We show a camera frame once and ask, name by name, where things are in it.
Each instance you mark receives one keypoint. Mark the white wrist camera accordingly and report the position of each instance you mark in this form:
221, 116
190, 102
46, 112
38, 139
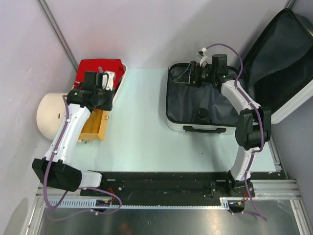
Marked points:
204, 60
108, 78

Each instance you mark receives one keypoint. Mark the left aluminium corner post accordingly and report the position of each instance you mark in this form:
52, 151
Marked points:
57, 32

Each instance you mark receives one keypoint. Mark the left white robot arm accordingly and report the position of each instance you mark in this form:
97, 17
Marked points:
55, 168

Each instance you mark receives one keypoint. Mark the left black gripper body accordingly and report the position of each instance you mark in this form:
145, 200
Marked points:
105, 97

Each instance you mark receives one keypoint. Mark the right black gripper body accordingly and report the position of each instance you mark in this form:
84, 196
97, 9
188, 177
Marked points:
206, 75

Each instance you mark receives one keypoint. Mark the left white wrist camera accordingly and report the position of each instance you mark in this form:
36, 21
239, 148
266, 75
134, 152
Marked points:
108, 78

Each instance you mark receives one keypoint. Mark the black white space suitcase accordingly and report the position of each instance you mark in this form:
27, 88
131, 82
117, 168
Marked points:
277, 73

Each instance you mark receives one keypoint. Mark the black round jar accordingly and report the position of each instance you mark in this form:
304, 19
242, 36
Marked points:
203, 113

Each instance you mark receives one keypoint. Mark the red shirt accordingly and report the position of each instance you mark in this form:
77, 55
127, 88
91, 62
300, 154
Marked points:
85, 65

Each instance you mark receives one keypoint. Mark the cream oval tray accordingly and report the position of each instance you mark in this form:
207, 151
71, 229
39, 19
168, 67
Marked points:
120, 84

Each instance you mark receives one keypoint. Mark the aluminium corner post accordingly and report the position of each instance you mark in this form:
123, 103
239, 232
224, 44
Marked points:
57, 32
290, 4

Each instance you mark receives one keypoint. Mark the right aluminium corner post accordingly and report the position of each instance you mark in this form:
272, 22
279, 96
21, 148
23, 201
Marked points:
290, 4

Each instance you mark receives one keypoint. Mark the cream cylindrical bucket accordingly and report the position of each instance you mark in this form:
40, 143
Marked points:
50, 114

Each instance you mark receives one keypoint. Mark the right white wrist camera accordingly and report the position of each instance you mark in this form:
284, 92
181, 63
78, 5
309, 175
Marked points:
204, 60

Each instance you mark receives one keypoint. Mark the grey slotted cable duct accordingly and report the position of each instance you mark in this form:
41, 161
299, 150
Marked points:
106, 204

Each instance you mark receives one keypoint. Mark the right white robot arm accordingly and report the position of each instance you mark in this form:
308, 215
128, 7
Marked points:
253, 127

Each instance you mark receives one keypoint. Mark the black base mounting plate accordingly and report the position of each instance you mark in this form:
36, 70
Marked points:
210, 183

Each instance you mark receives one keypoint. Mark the aluminium frame rail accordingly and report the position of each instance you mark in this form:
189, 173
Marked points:
262, 190

